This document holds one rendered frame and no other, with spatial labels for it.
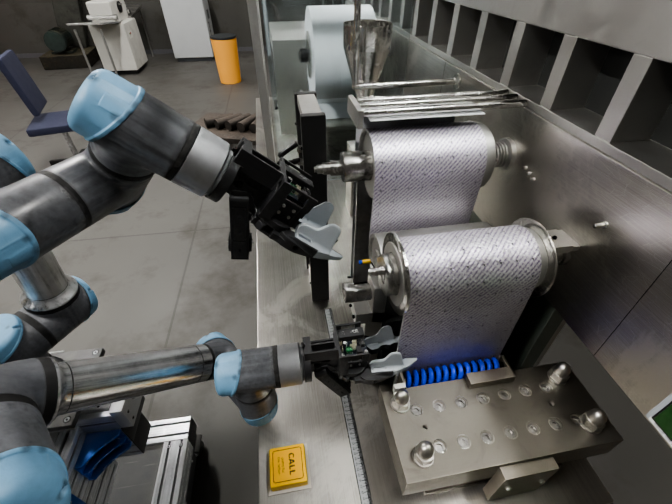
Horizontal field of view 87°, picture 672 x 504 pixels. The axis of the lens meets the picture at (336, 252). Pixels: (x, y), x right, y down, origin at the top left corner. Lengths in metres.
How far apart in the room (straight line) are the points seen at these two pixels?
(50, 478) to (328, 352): 0.38
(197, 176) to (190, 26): 7.83
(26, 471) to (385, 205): 0.66
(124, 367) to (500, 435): 0.65
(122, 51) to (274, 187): 7.34
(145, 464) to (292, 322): 0.92
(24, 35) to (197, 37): 3.50
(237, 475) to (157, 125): 1.57
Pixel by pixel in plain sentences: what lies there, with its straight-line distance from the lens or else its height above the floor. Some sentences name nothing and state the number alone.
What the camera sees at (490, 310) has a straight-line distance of 0.71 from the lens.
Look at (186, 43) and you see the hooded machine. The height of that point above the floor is 0.31.
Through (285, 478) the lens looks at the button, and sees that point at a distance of 0.81.
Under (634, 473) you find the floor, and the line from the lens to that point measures 2.18.
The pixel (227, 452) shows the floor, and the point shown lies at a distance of 1.86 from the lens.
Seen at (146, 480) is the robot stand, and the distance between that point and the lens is 1.70.
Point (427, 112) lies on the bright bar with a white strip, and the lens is 0.78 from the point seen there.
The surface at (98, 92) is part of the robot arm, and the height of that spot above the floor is 1.58.
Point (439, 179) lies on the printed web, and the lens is 0.78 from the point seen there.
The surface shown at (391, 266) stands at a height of 1.28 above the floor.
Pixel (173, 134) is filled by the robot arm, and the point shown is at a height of 1.54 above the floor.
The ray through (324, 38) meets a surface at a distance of 1.44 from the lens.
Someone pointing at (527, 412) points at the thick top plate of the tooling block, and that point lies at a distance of 0.81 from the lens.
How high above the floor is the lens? 1.69
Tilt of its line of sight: 40 degrees down
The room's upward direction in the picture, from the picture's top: straight up
